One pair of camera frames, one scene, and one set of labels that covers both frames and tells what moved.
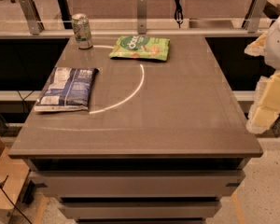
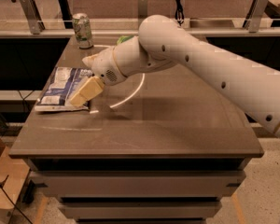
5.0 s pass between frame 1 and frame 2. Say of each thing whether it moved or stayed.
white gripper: moved
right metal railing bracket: stayed
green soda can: stayed
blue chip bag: stayed
